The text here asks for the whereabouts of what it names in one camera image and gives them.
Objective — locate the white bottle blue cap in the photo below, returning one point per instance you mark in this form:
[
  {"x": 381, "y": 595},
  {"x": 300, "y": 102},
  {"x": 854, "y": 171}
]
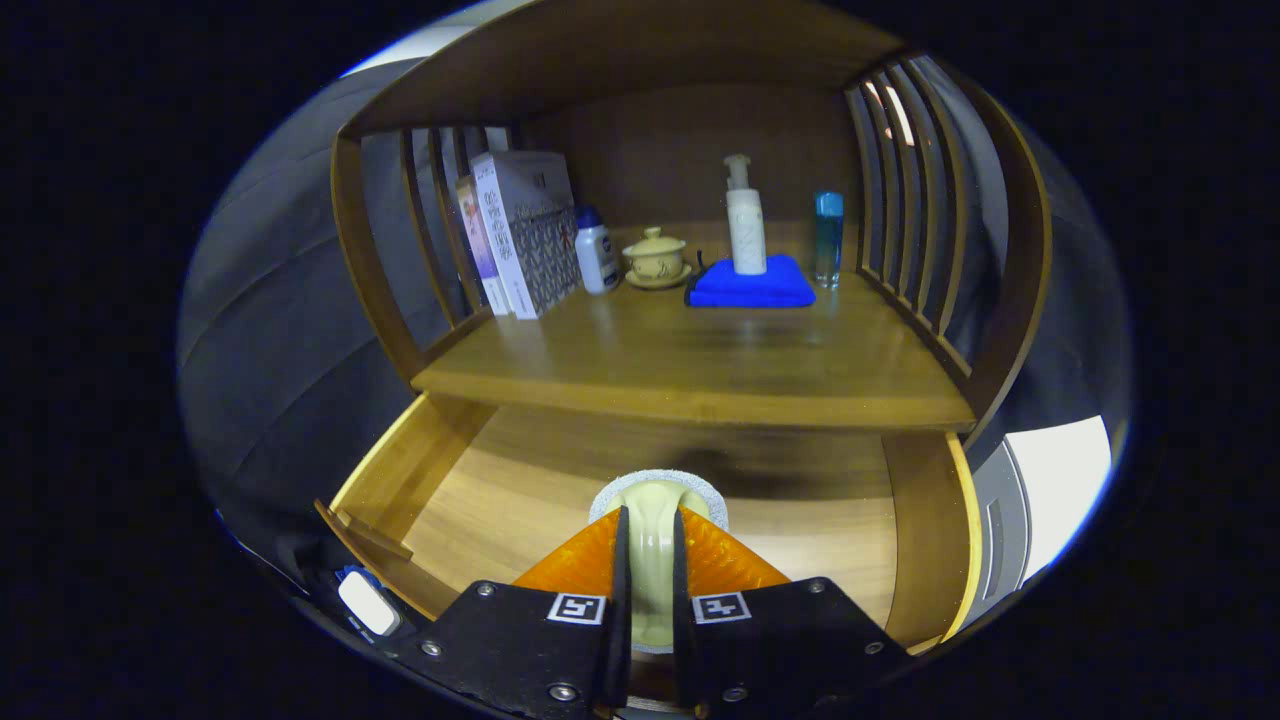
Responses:
[{"x": 597, "y": 260}]

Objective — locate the yellow lidded teacup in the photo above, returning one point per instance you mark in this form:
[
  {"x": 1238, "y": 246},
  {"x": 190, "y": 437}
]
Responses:
[{"x": 656, "y": 262}]

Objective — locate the white pump bottle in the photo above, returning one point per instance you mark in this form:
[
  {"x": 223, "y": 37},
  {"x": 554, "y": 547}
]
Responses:
[{"x": 746, "y": 230}]

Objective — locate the white plastic object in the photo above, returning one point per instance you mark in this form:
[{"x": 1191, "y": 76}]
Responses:
[{"x": 368, "y": 603}]

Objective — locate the thin purple book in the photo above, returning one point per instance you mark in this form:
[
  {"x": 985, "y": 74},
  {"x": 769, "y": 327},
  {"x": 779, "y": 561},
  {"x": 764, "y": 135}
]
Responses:
[{"x": 478, "y": 250}]

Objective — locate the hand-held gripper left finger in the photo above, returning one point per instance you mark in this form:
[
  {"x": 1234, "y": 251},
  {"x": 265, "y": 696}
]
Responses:
[{"x": 620, "y": 620}]

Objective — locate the clear blue bottle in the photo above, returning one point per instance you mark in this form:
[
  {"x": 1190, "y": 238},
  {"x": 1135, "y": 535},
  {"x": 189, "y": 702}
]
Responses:
[{"x": 828, "y": 240}]

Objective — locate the wooden cabinet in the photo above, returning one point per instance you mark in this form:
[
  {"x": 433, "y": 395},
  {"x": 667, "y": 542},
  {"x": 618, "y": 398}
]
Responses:
[{"x": 660, "y": 40}]

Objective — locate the wooden countertop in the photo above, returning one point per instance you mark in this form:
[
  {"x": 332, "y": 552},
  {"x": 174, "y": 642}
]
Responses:
[{"x": 700, "y": 360}]

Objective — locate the blue folded cloth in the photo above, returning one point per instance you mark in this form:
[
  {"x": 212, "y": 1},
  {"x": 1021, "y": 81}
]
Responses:
[{"x": 750, "y": 288}]

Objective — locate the grey white drawer unit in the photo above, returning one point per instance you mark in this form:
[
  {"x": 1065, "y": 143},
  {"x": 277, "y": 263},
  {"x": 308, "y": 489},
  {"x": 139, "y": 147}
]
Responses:
[{"x": 1050, "y": 480}]

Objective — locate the thick white patterned book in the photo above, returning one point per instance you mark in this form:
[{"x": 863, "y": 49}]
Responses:
[{"x": 525, "y": 240}]

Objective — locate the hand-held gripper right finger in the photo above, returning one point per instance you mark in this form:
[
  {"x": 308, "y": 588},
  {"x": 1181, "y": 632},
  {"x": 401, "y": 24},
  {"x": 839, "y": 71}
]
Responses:
[{"x": 683, "y": 620}]

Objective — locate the wooden drawer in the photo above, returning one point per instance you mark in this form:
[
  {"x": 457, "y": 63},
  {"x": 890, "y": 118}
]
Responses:
[{"x": 500, "y": 500}]

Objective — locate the black backdrop cloth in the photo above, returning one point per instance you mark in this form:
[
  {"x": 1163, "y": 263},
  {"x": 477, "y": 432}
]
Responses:
[{"x": 280, "y": 350}]

